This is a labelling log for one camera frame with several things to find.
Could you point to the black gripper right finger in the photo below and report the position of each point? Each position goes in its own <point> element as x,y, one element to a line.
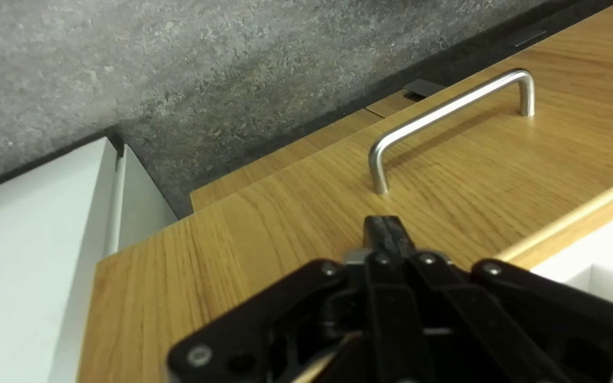
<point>476,320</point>

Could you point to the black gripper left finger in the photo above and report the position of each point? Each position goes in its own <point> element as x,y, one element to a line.
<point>319,320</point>

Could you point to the wooden front white drawer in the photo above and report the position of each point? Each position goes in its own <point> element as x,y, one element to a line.
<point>286,236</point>

